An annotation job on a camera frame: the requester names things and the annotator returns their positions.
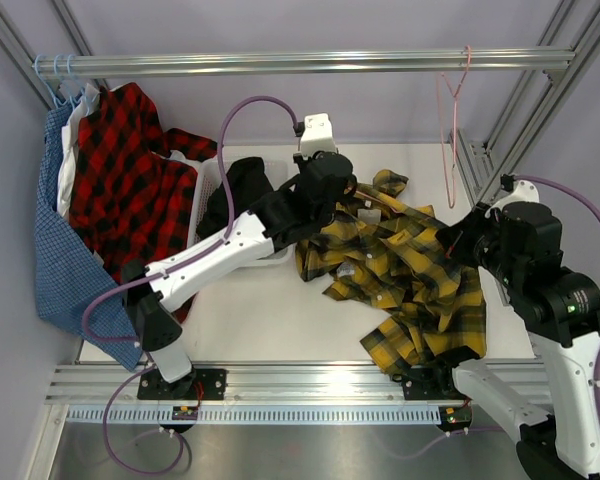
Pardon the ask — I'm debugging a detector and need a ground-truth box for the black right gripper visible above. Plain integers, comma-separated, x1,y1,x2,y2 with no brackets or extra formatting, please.
438,201,523,289

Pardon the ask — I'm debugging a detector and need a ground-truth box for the yellow plaid shirt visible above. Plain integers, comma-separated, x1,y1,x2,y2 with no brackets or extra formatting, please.
295,169,487,375

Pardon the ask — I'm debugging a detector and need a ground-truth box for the pink wire hanger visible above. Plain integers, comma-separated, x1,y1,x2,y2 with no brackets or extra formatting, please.
342,184,380,209
435,45,473,210

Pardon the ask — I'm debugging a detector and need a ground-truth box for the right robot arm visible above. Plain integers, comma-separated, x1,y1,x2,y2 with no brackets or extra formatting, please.
432,201,600,479

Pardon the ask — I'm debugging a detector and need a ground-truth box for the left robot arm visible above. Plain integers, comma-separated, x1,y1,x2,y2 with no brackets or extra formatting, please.
123,152,357,399

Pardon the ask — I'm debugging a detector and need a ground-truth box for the red black plaid shirt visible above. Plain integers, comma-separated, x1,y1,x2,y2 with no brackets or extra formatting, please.
67,82,219,324

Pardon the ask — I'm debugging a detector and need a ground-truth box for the white shirt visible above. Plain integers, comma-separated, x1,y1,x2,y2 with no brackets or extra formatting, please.
56,83,100,220

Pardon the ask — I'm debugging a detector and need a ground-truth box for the blue checked shirt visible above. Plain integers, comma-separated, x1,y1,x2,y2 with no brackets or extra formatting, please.
34,105,142,370

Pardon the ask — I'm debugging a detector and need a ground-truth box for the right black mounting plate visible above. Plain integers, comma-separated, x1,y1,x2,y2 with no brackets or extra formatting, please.
390,366,466,400

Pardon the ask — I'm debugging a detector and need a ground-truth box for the black mounting plate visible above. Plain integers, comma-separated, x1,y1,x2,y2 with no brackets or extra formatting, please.
137,368,227,401
390,366,466,400

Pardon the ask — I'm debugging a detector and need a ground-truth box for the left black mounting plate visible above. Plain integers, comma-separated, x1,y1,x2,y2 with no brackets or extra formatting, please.
137,368,227,401

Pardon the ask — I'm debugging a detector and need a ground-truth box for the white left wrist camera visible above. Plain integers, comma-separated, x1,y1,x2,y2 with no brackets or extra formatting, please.
294,113,338,159

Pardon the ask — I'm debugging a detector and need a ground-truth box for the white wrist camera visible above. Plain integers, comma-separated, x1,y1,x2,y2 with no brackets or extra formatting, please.
294,113,338,159
485,174,539,218

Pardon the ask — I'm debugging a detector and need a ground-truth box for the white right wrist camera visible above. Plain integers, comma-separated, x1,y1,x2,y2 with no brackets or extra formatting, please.
485,174,539,218

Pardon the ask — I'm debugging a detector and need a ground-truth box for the aluminium hanging rail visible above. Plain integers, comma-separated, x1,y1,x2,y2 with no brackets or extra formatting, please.
39,46,572,80

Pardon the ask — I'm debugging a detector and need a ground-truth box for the slotted white cable duct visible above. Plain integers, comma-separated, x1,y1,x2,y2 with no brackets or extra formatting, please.
66,405,442,426

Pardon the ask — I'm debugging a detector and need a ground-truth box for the right frame post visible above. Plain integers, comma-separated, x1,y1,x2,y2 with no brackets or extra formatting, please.
456,1,600,206

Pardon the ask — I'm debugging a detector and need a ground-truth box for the frame post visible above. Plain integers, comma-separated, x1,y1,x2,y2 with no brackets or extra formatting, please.
456,1,600,206
0,0,93,109

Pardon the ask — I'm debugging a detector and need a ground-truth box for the blue wire hanger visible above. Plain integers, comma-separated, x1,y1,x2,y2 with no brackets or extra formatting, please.
53,54,79,109
66,54,93,113
33,55,66,108

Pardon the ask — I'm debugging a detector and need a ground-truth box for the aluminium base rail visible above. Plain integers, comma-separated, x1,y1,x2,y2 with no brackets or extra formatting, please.
44,362,589,404

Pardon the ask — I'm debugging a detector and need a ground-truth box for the left frame post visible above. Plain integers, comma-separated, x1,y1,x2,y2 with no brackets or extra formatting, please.
0,0,93,109

